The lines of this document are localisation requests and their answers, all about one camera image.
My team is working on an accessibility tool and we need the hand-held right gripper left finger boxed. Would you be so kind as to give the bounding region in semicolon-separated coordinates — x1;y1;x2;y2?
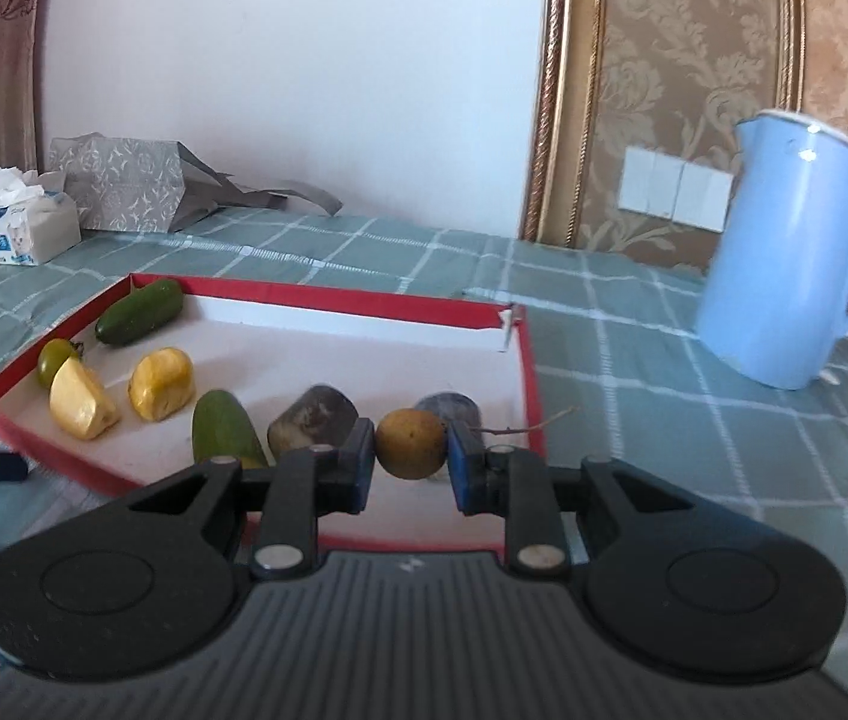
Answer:
127;417;377;580

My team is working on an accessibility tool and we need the cut cucumber piece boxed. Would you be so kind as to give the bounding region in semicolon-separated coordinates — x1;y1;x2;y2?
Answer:
191;389;270;470

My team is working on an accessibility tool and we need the gold ornate wall frame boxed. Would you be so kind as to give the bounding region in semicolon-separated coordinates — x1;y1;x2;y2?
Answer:
519;0;808;249

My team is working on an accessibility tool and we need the white tissue pack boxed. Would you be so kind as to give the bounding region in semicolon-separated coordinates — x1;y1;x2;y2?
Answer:
0;148;84;268

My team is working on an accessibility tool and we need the brown longan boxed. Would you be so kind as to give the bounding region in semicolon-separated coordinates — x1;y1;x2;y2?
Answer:
374;408;447;480

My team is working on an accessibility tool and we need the whole small cucumber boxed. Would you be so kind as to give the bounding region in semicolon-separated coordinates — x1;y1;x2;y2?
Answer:
95;278;185;348

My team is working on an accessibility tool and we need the white wall switch panel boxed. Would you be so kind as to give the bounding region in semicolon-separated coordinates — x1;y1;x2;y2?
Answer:
618;147;737;233

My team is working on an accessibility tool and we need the blue electric kettle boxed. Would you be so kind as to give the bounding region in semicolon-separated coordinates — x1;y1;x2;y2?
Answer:
693;109;848;392

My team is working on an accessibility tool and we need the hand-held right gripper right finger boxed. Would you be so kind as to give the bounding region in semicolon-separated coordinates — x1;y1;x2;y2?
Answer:
446;418;704;581

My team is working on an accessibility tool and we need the red shallow cardboard box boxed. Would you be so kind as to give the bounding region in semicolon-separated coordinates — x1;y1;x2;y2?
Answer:
0;273;549;553

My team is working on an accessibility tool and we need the green tomato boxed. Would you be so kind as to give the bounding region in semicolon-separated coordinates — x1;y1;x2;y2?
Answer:
37;338;85;390

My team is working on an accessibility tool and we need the grey patterned paper bag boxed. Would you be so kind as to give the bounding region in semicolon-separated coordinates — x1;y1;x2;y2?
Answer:
46;133;347;234

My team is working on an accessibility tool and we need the thin brown twig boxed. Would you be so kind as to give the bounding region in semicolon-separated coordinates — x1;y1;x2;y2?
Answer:
469;407;579;438

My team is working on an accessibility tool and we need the yellow jackfruit piece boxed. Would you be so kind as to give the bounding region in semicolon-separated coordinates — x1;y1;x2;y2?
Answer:
49;357;122;442
128;347;195;422

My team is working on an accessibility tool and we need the green checked bedsheet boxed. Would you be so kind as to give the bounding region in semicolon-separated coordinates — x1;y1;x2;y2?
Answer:
0;208;848;720

